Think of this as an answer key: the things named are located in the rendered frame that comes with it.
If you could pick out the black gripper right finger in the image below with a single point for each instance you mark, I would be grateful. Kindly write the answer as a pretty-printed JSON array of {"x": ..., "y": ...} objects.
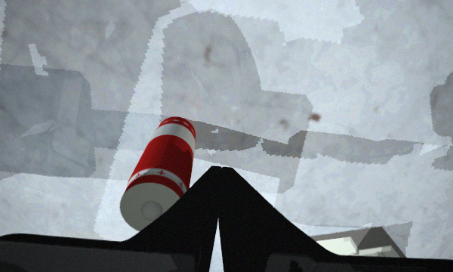
[{"x": 256, "y": 237}]

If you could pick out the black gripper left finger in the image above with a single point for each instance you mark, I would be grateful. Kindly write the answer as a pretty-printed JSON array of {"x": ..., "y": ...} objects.
[{"x": 180, "y": 240}]

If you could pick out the red and silver battery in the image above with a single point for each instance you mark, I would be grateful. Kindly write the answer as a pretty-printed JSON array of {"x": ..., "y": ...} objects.
[{"x": 162, "y": 175}]

